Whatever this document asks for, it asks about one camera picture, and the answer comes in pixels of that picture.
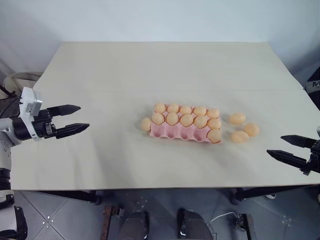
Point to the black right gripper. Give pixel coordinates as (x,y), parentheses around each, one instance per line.
(314,160)

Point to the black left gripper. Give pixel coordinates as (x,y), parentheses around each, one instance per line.
(43,125)

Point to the beige egg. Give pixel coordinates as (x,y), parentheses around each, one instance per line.
(214,135)
(173,108)
(157,118)
(160,107)
(237,118)
(214,123)
(251,129)
(146,124)
(185,109)
(200,121)
(200,111)
(186,120)
(172,118)
(213,113)
(240,137)

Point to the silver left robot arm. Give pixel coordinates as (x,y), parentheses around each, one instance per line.
(6,140)

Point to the pink egg tray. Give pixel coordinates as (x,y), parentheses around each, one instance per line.
(175,132)

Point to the white sneaker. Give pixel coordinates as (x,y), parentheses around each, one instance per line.
(271,195)

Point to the black table leg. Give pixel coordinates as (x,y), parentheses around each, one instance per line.
(262,193)

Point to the black bag white lettering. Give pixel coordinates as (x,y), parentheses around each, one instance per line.
(313,85)

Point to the dark rounded shape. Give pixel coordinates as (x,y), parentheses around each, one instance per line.
(135,225)
(193,225)

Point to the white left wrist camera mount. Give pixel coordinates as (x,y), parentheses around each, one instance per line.
(28,100)

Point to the rusty metal bracket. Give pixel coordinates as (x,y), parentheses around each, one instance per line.
(246,226)
(111,220)

